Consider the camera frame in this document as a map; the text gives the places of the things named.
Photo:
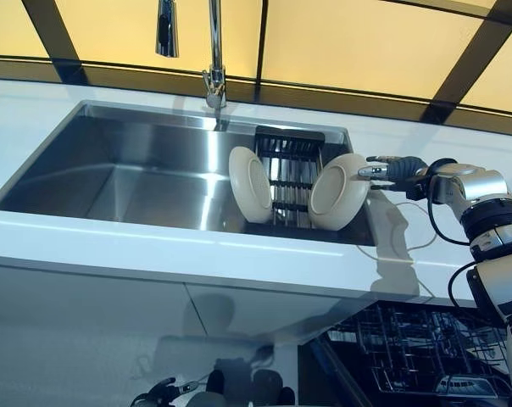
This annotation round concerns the yellow window with dark frame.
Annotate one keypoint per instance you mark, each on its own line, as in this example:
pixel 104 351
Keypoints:
pixel 324 42

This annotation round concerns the chrome pull-down kitchen faucet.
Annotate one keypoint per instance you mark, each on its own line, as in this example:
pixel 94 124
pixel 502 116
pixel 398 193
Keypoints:
pixel 215 42

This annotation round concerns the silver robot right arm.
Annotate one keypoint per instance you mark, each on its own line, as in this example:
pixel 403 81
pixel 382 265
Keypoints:
pixel 480 186

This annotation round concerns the robot leg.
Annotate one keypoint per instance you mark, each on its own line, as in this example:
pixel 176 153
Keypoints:
pixel 266 386
pixel 215 381

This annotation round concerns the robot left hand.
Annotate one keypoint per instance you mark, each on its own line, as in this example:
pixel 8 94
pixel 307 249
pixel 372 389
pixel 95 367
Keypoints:
pixel 154 394

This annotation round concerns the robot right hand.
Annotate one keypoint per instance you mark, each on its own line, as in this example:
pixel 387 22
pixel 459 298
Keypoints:
pixel 408 174

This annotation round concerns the stainless steel sink basin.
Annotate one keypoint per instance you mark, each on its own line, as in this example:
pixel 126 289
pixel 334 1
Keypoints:
pixel 133 178

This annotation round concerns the cream ceramic plate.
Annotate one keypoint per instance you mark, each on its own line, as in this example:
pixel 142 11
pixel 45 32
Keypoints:
pixel 249 186
pixel 336 195

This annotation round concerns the robot right leg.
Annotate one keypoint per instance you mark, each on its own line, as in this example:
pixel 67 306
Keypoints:
pixel 266 386

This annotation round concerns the robot left leg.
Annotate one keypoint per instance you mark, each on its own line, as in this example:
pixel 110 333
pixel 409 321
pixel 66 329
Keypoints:
pixel 215 381

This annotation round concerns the black sink drain rack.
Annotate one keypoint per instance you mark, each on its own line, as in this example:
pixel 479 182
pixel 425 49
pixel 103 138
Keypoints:
pixel 290 169

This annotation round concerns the white glossy cabinet door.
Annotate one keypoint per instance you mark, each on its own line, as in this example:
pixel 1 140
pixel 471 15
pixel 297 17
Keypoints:
pixel 82 301
pixel 273 309

